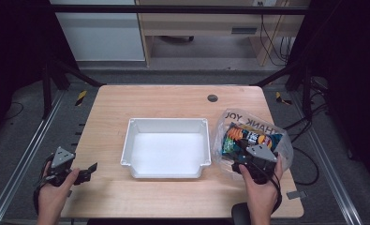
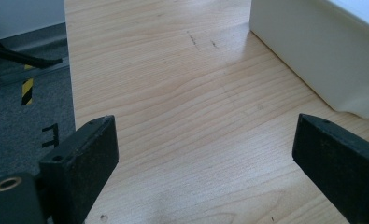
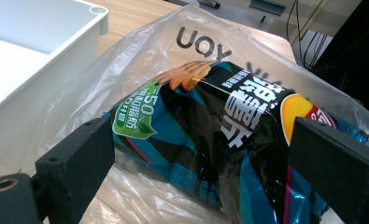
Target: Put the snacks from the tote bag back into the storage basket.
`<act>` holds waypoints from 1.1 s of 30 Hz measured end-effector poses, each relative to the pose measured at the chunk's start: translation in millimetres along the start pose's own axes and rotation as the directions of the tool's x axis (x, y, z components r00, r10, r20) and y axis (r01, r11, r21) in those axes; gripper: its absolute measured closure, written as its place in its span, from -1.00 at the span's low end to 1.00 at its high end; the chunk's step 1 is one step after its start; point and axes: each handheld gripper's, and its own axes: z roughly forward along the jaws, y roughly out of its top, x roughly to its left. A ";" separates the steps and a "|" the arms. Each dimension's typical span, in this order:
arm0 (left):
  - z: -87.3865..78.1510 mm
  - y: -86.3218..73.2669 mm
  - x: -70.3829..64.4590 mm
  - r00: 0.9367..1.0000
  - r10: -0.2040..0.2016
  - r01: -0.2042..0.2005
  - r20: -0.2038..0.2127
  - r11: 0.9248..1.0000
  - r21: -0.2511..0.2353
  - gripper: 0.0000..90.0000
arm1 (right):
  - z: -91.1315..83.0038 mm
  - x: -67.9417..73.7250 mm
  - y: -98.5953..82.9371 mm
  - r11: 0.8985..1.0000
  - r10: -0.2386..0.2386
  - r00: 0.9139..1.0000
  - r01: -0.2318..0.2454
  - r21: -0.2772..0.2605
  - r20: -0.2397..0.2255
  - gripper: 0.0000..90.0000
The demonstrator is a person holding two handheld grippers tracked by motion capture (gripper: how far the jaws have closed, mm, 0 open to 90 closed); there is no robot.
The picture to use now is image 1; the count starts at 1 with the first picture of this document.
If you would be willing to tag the clear plastic bag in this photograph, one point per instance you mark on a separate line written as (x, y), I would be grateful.
(226, 118)

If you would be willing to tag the yellow black tape strip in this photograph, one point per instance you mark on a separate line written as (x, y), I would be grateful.
(281, 98)
(81, 97)

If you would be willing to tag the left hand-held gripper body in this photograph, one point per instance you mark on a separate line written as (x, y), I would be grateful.
(62, 157)

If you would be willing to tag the teal snack packet orange print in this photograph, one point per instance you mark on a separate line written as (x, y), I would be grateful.
(235, 134)

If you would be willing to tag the black chair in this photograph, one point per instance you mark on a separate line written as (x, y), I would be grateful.
(240, 215)

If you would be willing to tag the person's left hand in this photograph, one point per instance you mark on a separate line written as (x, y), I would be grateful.
(53, 195)

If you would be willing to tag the grey table grommet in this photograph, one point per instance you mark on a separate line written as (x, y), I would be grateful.
(212, 98)

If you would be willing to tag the person's right hand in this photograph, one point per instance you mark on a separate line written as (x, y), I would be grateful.
(262, 195)

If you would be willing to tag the black horizontal frame bar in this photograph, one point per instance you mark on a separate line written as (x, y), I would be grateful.
(173, 9)

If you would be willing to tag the black metal stand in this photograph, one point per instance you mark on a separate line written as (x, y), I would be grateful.
(48, 84)
(304, 87)

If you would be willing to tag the white cabinet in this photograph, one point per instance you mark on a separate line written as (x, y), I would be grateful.
(101, 34)

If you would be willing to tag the grey tape piece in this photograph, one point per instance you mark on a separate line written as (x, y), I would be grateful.
(296, 195)

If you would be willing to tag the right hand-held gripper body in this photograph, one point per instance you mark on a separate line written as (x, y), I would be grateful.
(260, 164)

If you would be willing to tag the light wooden desk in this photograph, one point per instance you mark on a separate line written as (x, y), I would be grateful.
(204, 23)

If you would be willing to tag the aluminium floor rail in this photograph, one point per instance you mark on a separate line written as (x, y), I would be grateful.
(26, 153)
(329, 162)

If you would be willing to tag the white plastic bin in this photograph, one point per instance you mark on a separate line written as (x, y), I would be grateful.
(167, 153)

